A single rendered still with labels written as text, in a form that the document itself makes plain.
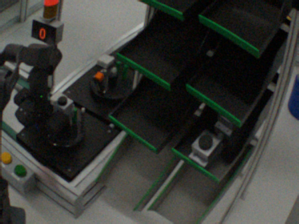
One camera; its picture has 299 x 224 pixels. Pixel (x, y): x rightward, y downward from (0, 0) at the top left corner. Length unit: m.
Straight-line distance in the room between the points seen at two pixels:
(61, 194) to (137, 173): 0.22
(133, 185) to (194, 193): 0.15
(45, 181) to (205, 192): 0.42
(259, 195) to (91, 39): 0.99
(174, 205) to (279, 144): 0.63
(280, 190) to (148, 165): 0.54
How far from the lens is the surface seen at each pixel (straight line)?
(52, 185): 1.18
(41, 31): 1.32
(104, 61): 1.54
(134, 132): 1.00
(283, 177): 1.50
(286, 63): 0.87
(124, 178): 1.14
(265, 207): 1.38
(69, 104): 1.22
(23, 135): 1.30
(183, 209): 1.09
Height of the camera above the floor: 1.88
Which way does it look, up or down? 41 degrees down
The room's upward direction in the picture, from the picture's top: 10 degrees clockwise
